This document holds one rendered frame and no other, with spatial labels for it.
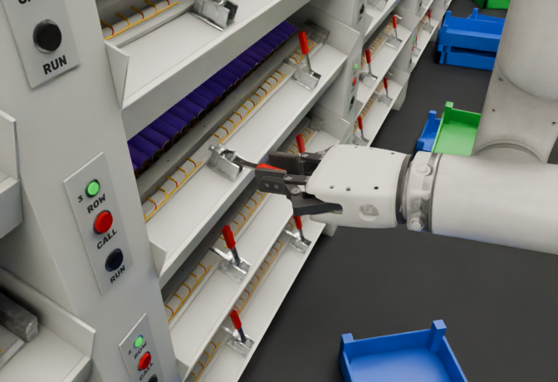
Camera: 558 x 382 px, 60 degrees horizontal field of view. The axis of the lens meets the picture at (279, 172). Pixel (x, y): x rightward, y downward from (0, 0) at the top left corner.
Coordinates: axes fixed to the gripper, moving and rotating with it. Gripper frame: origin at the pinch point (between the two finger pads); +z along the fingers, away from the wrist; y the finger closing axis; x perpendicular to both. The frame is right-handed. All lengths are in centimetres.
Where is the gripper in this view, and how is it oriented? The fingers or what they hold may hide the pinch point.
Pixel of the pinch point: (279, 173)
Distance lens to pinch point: 58.2
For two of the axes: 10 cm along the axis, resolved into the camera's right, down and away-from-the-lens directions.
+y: 4.2, -5.5, 7.3
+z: -9.0, -1.2, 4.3
